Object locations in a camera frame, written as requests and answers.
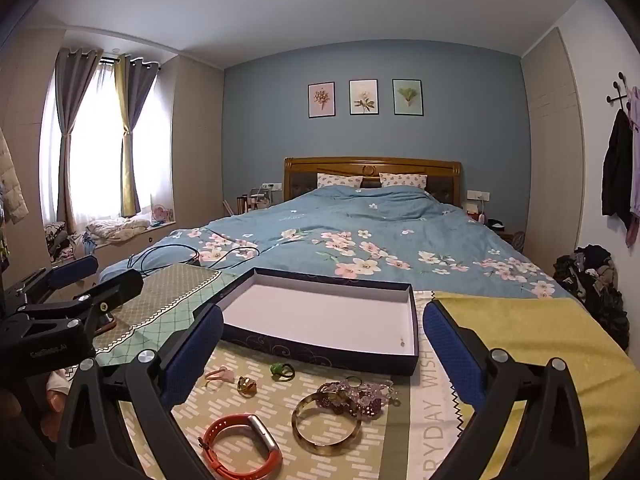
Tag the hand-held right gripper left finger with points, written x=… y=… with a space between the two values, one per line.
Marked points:
x=192 y=355

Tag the framed cream flower picture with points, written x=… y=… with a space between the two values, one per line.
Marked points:
x=363 y=97

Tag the white wall socket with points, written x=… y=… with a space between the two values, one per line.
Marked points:
x=271 y=186
x=474 y=195

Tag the beige cabinet by window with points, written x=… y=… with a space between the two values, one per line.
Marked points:
x=195 y=150

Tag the dark blue shallow box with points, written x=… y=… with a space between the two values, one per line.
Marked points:
x=320 y=310

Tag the orange smartwatch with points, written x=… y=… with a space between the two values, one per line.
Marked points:
x=220 y=427

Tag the wooden bed headboard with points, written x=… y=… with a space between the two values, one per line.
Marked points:
x=370 y=164

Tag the pink hair clip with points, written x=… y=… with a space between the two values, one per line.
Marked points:
x=225 y=375

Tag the black coat hook rack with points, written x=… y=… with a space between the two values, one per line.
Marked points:
x=620 y=91

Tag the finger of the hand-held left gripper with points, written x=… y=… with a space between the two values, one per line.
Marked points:
x=120 y=285
x=75 y=271

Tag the cosmetics on nightstand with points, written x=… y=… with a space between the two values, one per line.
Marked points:
x=255 y=200

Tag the crumpled beige blanket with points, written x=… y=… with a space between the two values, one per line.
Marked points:
x=117 y=230

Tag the beige puffer jacket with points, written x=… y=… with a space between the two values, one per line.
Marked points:
x=10 y=180

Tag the pile of dark clothes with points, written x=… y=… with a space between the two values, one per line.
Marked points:
x=595 y=280

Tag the framed pink flower picture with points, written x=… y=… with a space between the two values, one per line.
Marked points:
x=321 y=100

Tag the smartphone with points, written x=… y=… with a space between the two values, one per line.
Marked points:
x=107 y=323

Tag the white patterned pillow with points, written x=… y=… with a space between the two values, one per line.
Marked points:
x=402 y=180
x=340 y=181

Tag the beige wardrobe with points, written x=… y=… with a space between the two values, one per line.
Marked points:
x=550 y=160

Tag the purple jacket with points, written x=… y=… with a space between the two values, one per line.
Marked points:
x=635 y=170

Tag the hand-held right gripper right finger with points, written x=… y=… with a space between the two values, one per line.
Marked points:
x=452 y=360

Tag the blue floral quilt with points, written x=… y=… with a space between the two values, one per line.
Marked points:
x=375 y=220

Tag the framed green leaf picture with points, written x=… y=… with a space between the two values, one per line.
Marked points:
x=407 y=96

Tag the amber bangle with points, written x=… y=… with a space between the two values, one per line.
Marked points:
x=325 y=449

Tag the person's left hand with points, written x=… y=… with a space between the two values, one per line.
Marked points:
x=55 y=401

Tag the heap of mixed clothes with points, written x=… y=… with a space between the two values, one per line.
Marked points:
x=62 y=242

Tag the grey and yellow curtain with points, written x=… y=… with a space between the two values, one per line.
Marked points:
x=135 y=100

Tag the small pink fan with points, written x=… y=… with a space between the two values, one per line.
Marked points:
x=160 y=214

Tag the black jacket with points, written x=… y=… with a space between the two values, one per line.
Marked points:
x=617 y=170

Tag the window bench cabinet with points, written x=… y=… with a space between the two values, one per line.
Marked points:
x=135 y=252

